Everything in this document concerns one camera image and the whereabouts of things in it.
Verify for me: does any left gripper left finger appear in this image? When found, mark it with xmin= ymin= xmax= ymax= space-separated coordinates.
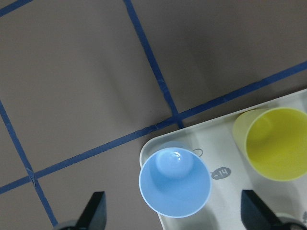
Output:
xmin=74 ymin=191 xmax=107 ymax=230

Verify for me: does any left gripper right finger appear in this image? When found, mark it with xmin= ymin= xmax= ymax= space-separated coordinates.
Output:
xmin=241 ymin=190 xmax=284 ymax=230

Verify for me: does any light blue plastic cup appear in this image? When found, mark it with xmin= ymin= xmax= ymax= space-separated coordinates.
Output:
xmin=139 ymin=141 xmax=212 ymax=218

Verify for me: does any yellow plastic cup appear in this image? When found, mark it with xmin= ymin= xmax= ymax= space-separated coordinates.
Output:
xmin=232 ymin=107 xmax=307 ymax=182

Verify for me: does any cream plastic tray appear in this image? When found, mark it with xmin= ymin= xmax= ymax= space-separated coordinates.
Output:
xmin=139 ymin=88 xmax=307 ymax=230

